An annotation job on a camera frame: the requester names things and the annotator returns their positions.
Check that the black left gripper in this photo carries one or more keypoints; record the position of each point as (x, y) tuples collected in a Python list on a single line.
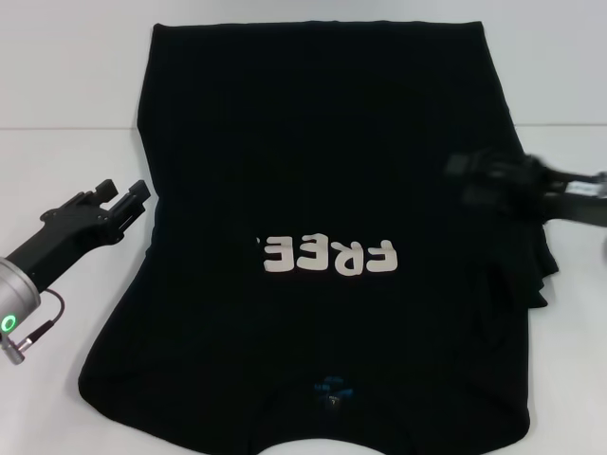
[(66, 234)]

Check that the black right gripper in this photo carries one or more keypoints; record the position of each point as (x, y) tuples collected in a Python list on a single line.
[(564, 199)]

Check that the black shirt with white print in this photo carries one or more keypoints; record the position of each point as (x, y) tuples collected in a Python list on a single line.
[(303, 142)]

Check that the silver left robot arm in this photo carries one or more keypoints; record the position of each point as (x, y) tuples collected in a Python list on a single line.
[(14, 303)]

